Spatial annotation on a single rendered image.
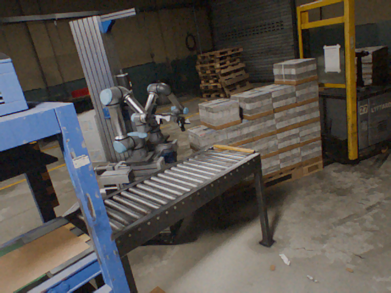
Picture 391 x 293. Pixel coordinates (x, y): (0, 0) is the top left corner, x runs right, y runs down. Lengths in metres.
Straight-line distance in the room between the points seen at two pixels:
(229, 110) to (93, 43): 1.38
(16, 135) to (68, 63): 8.23
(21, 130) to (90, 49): 1.80
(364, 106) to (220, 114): 1.72
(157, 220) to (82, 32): 1.77
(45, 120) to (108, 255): 0.65
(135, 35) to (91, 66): 7.63
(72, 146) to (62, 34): 8.27
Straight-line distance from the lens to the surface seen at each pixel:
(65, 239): 1.96
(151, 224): 1.88
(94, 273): 1.74
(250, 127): 3.34
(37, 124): 1.30
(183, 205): 2.00
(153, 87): 3.47
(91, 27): 2.96
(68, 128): 1.33
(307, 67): 3.69
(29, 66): 9.16
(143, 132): 2.49
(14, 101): 1.46
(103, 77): 2.97
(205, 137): 3.12
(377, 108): 4.25
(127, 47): 10.34
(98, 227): 1.48
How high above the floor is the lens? 1.68
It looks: 18 degrees down
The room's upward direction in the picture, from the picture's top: 11 degrees counter-clockwise
